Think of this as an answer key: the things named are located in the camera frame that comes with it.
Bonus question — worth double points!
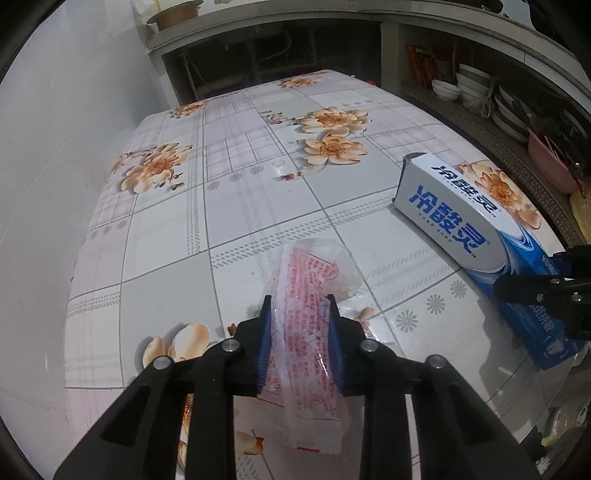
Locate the red packets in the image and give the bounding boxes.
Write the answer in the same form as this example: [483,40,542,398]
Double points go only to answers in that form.
[406,44,437,88]

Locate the white bowl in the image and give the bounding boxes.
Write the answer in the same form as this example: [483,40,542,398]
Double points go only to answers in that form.
[431,79,462,103]

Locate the stack of plates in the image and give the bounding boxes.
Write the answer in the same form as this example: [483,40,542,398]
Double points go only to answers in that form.
[492,85,536,141]

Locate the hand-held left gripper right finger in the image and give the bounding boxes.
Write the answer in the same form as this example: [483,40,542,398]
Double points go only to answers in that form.
[325,293,541,480]

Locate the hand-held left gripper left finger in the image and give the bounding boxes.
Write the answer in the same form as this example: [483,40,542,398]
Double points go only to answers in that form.
[53,295,273,480]

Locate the stack of white bowls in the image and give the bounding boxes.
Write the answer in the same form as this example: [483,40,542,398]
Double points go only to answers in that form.
[456,64,492,109]

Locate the pink plastic basin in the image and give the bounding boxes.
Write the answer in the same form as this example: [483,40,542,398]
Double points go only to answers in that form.
[527,128,583,195]

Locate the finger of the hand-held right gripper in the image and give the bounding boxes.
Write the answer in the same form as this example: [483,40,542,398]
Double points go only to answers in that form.
[551,247,591,277]
[493,274,591,340]

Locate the blue white toothpaste box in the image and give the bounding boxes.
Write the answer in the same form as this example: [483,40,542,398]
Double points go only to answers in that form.
[392,151,583,370]

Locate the pale yellow bag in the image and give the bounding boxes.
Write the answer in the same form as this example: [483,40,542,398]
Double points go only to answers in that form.
[569,189,591,241]

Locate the clear plastic bag red print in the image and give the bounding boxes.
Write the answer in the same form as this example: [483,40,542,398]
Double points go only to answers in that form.
[252,237,365,455]

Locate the metal basin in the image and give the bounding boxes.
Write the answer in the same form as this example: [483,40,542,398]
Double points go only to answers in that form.
[147,0,204,31]

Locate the floral tablecloth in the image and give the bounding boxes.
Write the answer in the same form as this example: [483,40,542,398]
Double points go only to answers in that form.
[62,69,573,480]

